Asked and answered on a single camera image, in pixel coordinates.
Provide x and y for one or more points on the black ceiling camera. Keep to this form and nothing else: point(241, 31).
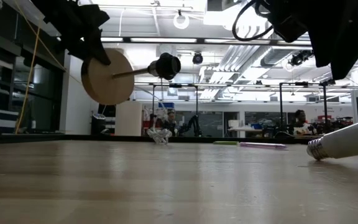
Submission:
point(300, 57)
point(197, 58)

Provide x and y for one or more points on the black aluminium table frame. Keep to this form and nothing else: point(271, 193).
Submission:
point(42, 137)

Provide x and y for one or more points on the background black frame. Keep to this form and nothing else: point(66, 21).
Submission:
point(153, 109)
point(281, 105)

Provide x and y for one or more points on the purple pen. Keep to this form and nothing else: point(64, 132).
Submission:
point(263, 145)

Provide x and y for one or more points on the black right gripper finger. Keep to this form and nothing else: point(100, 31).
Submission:
point(346, 56)
point(323, 53)

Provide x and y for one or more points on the long ceiling light strip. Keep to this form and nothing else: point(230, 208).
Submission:
point(163, 40)

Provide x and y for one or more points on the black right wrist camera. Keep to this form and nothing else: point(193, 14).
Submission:
point(287, 26)

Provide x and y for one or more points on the white lightbulb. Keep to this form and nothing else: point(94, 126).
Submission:
point(346, 140)

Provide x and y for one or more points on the wooden base lamp with socket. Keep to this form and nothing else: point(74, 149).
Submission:
point(107, 77)

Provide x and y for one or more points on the person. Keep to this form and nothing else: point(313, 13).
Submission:
point(300, 119)
point(170, 123)

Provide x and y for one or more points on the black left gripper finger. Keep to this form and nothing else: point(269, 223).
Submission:
point(96, 46)

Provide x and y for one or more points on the green sticky note pad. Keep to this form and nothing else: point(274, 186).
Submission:
point(225, 143)

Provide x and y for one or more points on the background black robot arm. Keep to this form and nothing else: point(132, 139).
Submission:
point(193, 124)

